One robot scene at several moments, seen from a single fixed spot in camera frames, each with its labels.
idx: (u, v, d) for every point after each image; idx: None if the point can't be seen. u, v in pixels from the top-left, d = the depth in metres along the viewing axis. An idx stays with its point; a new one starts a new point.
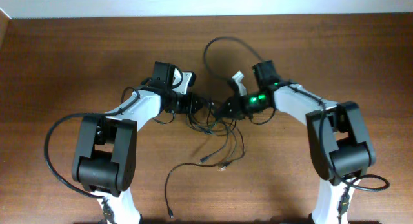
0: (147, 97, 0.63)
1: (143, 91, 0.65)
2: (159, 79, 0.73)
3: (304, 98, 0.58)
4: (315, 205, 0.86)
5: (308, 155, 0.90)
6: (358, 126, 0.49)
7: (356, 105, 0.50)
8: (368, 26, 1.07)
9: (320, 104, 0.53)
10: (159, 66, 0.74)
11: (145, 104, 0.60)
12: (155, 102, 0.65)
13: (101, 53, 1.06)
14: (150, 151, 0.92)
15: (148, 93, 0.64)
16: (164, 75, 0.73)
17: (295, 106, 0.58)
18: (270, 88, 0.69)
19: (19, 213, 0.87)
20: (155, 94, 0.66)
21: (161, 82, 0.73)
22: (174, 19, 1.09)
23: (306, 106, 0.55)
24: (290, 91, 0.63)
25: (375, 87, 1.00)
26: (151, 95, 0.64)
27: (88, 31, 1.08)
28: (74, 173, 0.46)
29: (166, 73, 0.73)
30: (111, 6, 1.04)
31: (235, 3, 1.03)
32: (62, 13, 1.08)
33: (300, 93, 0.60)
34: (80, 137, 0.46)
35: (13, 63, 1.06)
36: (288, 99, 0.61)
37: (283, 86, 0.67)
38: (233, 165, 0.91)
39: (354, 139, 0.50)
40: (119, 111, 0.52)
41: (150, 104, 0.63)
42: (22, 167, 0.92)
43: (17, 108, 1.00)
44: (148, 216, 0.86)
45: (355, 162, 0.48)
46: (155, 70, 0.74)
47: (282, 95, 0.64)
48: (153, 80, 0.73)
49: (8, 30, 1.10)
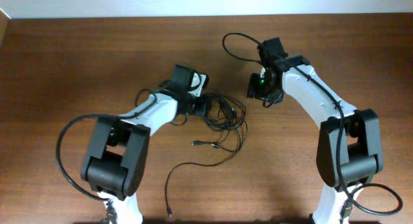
0: (162, 101, 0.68)
1: (160, 95, 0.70)
2: (178, 83, 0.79)
3: (317, 92, 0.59)
4: (316, 206, 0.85)
5: (307, 155, 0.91)
6: (373, 137, 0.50)
7: (375, 115, 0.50)
8: (364, 25, 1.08)
9: (335, 108, 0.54)
10: (181, 70, 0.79)
11: (161, 108, 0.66)
12: (171, 107, 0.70)
13: (102, 52, 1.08)
14: (150, 150, 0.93)
15: (165, 98, 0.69)
16: (184, 82, 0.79)
17: (307, 98, 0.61)
18: (278, 66, 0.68)
19: (18, 213, 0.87)
20: (171, 101, 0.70)
21: (181, 87, 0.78)
22: (174, 19, 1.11)
23: (322, 104, 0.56)
24: (302, 77, 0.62)
25: (379, 87, 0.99)
26: (169, 101, 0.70)
27: (93, 31, 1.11)
28: (83, 172, 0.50)
29: (186, 79, 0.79)
30: (113, 6, 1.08)
31: (236, 4, 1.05)
32: (63, 13, 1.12)
33: (312, 84, 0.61)
34: (93, 137, 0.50)
35: (14, 61, 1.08)
36: (299, 88, 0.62)
37: (292, 68, 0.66)
38: (233, 165, 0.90)
39: (366, 150, 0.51)
40: (135, 115, 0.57)
41: (166, 109, 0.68)
42: (20, 166, 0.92)
43: (22, 106, 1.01)
44: (148, 215, 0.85)
45: (362, 172, 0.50)
46: (175, 73, 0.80)
47: (292, 82, 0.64)
48: (172, 82, 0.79)
49: (10, 30, 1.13)
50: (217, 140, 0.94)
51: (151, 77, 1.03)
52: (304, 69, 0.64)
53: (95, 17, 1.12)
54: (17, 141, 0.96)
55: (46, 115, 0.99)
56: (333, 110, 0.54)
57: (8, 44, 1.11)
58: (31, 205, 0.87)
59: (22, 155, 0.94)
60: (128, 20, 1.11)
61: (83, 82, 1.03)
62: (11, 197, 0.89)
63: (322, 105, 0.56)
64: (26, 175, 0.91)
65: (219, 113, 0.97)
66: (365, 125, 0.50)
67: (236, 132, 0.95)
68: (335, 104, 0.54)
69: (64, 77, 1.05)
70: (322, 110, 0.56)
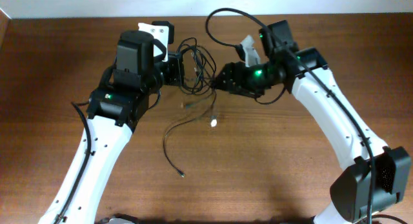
0: (97, 148, 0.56)
1: (99, 117, 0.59)
2: (129, 71, 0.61)
3: (340, 113, 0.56)
4: (317, 206, 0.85)
5: (306, 155, 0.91)
6: (400, 179, 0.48)
7: (406, 155, 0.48)
8: (364, 26, 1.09)
9: (362, 143, 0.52)
10: (128, 51, 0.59)
11: (98, 163, 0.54)
12: (114, 144, 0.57)
13: (102, 51, 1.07)
14: (150, 150, 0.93)
15: (104, 128, 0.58)
16: (135, 70, 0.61)
17: (325, 117, 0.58)
18: (292, 68, 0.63)
19: (17, 213, 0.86)
20: (118, 124, 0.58)
21: (133, 78, 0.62)
22: (175, 19, 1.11)
23: (346, 137, 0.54)
24: (321, 91, 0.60)
25: (378, 87, 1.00)
26: (106, 139, 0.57)
27: (92, 31, 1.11)
28: None
29: (136, 66, 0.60)
30: (114, 6, 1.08)
31: (237, 4, 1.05)
32: (62, 13, 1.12)
33: (333, 101, 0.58)
34: None
35: (13, 61, 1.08)
36: (317, 101, 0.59)
37: (306, 73, 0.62)
38: (233, 165, 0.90)
39: (389, 188, 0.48)
40: (61, 215, 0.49)
41: (108, 153, 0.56)
42: (20, 166, 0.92)
43: (22, 105, 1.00)
44: (148, 215, 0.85)
45: (382, 206, 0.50)
46: (122, 59, 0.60)
47: (308, 93, 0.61)
48: (120, 71, 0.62)
49: (9, 29, 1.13)
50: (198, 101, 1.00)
51: None
52: (322, 80, 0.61)
53: (95, 17, 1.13)
54: (17, 141, 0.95)
55: (45, 115, 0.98)
56: (361, 146, 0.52)
57: (8, 44, 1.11)
58: (31, 205, 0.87)
59: (21, 155, 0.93)
60: (128, 20, 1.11)
61: (82, 82, 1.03)
62: (10, 197, 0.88)
63: (347, 137, 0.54)
64: (26, 175, 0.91)
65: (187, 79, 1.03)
66: (396, 168, 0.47)
67: (232, 130, 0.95)
68: (361, 139, 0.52)
69: (63, 76, 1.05)
70: (346, 142, 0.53)
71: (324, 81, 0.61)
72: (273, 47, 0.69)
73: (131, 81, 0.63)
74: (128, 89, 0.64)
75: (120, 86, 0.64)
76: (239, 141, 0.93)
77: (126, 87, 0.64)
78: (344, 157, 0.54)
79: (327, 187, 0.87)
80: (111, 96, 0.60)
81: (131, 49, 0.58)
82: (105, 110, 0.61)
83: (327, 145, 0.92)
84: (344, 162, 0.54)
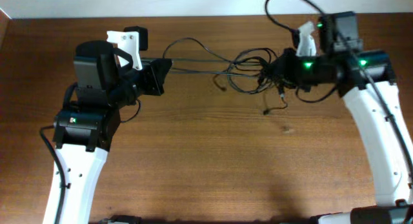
0: (72, 179, 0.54)
1: (68, 145, 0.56)
2: (91, 88, 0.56)
3: (393, 140, 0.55)
4: (316, 206, 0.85)
5: (306, 155, 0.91)
6: None
7: None
8: (367, 24, 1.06)
9: (410, 184, 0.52)
10: (85, 67, 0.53)
11: (75, 196, 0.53)
12: (88, 172, 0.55)
13: None
14: (151, 150, 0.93)
15: (73, 157, 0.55)
16: (98, 84, 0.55)
17: (375, 136, 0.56)
18: (354, 70, 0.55)
19: (19, 213, 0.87)
20: (89, 150, 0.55)
21: (99, 94, 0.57)
22: (175, 19, 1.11)
23: (393, 171, 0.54)
24: (381, 111, 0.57)
25: None
26: (80, 168, 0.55)
27: (91, 31, 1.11)
28: None
29: (98, 80, 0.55)
30: (113, 6, 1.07)
31: (237, 4, 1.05)
32: (62, 13, 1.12)
33: (390, 126, 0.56)
34: None
35: (13, 61, 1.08)
36: (372, 122, 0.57)
37: (368, 84, 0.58)
38: (233, 165, 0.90)
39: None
40: None
41: (84, 183, 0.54)
42: (21, 166, 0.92)
43: (21, 106, 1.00)
44: (148, 215, 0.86)
45: None
46: (84, 76, 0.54)
47: (365, 107, 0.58)
48: (82, 89, 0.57)
49: (9, 29, 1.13)
50: (198, 101, 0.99)
51: None
52: (386, 99, 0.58)
53: (95, 17, 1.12)
54: (16, 141, 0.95)
55: (45, 115, 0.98)
56: (405, 183, 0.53)
57: (8, 44, 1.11)
58: (31, 205, 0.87)
59: (21, 155, 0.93)
60: (128, 20, 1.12)
61: None
62: (11, 197, 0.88)
63: (395, 173, 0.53)
64: (27, 175, 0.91)
65: (186, 79, 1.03)
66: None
67: (232, 129, 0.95)
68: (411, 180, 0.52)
69: (63, 76, 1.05)
70: (388, 169, 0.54)
71: (386, 101, 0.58)
72: (332, 42, 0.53)
73: (96, 97, 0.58)
74: (95, 107, 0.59)
75: (85, 105, 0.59)
76: (238, 141, 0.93)
77: (92, 105, 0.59)
78: (383, 190, 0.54)
79: (326, 187, 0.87)
80: (76, 119, 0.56)
81: (87, 62, 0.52)
82: (73, 135, 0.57)
83: (328, 145, 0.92)
84: (381, 196, 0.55)
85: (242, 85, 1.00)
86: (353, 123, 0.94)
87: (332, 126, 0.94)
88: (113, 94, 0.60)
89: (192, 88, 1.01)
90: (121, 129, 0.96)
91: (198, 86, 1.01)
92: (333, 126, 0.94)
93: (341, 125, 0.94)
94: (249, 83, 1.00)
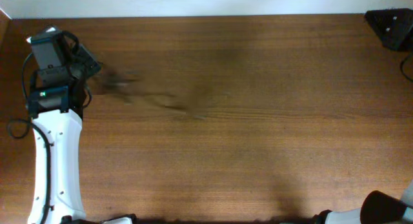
0: (53, 139, 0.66)
1: (43, 114, 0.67)
2: (51, 66, 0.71)
3: None
4: (316, 206, 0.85)
5: (307, 155, 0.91)
6: None
7: None
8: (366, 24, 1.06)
9: None
10: (42, 47, 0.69)
11: (59, 151, 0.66)
12: (62, 130, 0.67)
13: (99, 53, 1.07)
14: (151, 150, 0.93)
15: (49, 120, 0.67)
16: (55, 61, 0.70)
17: None
18: None
19: (19, 213, 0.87)
20: (63, 112, 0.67)
21: (55, 70, 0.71)
22: (174, 19, 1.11)
23: None
24: None
25: (379, 87, 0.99)
26: (57, 128, 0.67)
27: (91, 31, 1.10)
28: None
29: (55, 57, 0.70)
30: (111, 6, 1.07)
31: (236, 4, 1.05)
32: (60, 13, 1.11)
33: None
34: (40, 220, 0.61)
35: (13, 61, 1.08)
36: None
37: None
38: (233, 165, 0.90)
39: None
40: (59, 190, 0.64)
41: (63, 138, 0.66)
42: (21, 166, 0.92)
43: (21, 107, 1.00)
44: (149, 215, 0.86)
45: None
46: (46, 56, 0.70)
47: None
48: (44, 70, 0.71)
49: (8, 30, 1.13)
50: (198, 100, 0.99)
51: (151, 76, 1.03)
52: None
53: (93, 17, 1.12)
54: (17, 142, 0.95)
55: None
56: None
57: (7, 44, 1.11)
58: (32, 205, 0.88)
59: (21, 156, 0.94)
60: (128, 20, 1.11)
61: None
62: (11, 197, 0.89)
63: None
64: (26, 176, 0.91)
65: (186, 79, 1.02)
66: None
67: (232, 129, 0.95)
68: None
69: None
70: None
71: None
72: None
73: (62, 75, 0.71)
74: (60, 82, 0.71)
75: (51, 84, 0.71)
76: (239, 141, 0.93)
77: (58, 81, 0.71)
78: None
79: (326, 187, 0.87)
80: (46, 93, 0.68)
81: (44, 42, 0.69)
82: (46, 108, 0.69)
83: (328, 146, 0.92)
84: None
85: (242, 84, 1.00)
86: (353, 123, 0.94)
87: (332, 126, 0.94)
88: (76, 70, 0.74)
89: (193, 87, 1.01)
90: (122, 129, 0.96)
91: (199, 85, 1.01)
92: (334, 126, 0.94)
93: (341, 125, 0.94)
94: (248, 82, 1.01)
